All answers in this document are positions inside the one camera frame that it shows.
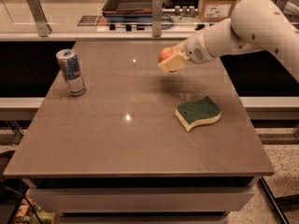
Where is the redbull can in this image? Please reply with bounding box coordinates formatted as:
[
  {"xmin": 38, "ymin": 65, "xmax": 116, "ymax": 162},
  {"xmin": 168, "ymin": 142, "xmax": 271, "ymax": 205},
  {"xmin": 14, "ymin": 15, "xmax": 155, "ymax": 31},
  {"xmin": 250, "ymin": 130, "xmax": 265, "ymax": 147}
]
[{"xmin": 56, "ymin": 49, "xmax": 86, "ymax": 96}]

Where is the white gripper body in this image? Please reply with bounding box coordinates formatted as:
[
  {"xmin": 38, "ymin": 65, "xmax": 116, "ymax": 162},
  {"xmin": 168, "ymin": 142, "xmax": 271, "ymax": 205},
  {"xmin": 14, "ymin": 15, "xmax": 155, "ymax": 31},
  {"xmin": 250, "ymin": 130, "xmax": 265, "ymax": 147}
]
[{"xmin": 181, "ymin": 30, "xmax": 214, "ymax": 64}]

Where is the green yellow sponge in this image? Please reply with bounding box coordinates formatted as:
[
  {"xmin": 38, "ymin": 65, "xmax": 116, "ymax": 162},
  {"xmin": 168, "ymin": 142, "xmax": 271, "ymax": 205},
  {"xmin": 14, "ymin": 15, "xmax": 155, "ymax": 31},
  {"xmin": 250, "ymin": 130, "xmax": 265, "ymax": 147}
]
[{"xmin": 175, "ymin": 96, "xmax": 221, "ymax": 132}]

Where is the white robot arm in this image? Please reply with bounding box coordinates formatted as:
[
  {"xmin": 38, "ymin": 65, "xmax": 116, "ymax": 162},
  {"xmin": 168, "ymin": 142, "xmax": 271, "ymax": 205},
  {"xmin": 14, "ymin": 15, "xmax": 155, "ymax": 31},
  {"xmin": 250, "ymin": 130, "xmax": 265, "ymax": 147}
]
[{"xmin": 158, "ymin": 0, "xmax": 299, "ymax": 81}]

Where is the right metal bracket post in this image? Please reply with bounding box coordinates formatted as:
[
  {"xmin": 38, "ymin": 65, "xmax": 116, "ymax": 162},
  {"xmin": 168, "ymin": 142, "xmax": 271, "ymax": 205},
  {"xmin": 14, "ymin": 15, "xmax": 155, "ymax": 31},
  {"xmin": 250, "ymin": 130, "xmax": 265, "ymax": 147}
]
[{"xmin": 275, "ymin": 0, "xmax": 288, "ymax": 11}]

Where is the middle metal bracket post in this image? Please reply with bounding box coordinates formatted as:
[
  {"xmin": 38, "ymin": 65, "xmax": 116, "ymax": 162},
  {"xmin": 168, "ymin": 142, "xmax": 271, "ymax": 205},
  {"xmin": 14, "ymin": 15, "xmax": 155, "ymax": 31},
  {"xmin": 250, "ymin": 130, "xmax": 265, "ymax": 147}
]
[{"xmin": 151, "ymin": 0, "xmax": 163, "ymax": 37}]

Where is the left metal bracket post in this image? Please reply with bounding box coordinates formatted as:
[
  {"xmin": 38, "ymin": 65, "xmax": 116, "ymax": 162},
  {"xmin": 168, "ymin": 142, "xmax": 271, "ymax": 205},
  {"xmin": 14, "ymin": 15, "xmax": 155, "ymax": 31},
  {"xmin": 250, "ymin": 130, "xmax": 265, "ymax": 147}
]
[{"xmin": 26, "ymin": 0, "xmax": 51, "ymax": 37}]

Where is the metal bracket post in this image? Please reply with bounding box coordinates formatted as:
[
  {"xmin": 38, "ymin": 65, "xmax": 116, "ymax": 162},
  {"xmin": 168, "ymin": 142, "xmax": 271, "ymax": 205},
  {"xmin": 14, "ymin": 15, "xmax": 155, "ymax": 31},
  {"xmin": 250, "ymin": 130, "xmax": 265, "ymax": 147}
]
[
  {"xmin": 26, "ymin": 0, "xmax": 51, "ymax": 37},
  {"xmin": 151, "ymin": 0, "xmax": 163, "ymax": 37},
  {"xmin": 275, "ymin": 0, "xmax": 288, "ymax": 11}
]

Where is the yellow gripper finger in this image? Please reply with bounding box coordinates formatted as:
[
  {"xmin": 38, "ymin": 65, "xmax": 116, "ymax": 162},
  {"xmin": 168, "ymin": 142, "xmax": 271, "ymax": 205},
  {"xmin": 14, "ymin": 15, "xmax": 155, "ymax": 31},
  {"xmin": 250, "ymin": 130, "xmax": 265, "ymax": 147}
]
[{"xmin": 158, "ymin": 52, "xmax": 190, "ymax": 73}]

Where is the red apple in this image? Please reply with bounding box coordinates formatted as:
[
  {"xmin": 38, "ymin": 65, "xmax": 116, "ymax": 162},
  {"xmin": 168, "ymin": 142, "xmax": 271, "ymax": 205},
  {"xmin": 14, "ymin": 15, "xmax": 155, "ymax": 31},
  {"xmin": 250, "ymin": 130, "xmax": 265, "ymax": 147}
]
[{"xmin": 159, "ymin": 47, "xmax": 178, "ymax": 62}]

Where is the cardboard box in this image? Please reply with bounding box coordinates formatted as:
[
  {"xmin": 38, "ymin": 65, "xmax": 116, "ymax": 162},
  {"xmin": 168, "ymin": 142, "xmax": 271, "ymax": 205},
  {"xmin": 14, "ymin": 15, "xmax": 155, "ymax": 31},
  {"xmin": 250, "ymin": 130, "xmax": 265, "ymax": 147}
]
[{"xmin": 198, "ymin": 0, "xmax": 236, "ymax": 22}]

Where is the dark open tray box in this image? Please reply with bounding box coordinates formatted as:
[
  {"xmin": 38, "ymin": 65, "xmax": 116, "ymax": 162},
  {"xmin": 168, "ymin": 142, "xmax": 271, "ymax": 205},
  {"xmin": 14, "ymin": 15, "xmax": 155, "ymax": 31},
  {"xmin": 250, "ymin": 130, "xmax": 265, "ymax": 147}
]
[{"xmin": 102, "ymin": 0, "xmax": 152, "ymax": 15}]

